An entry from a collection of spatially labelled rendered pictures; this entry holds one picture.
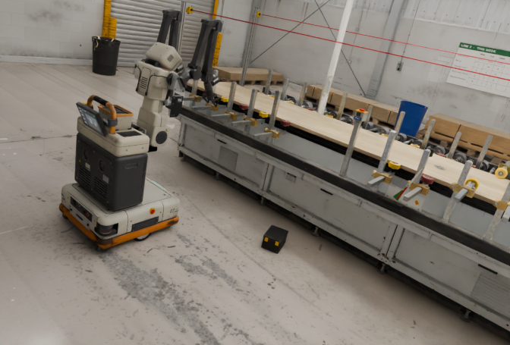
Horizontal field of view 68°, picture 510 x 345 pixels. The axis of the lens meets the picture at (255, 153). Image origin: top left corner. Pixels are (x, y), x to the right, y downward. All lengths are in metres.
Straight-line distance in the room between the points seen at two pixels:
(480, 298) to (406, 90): 7.56
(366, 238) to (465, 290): 0.77
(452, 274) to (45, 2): 8.16
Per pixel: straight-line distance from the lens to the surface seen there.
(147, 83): 2.81
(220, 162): 4.06
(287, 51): 11.85
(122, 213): 2.78
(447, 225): 2.78
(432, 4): 10.28
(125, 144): 2.56
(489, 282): 3.14
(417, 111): 8.37
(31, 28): 8.91
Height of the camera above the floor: 1.68
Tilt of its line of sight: 19 degrees down
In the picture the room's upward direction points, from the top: 12 degrees clockwise
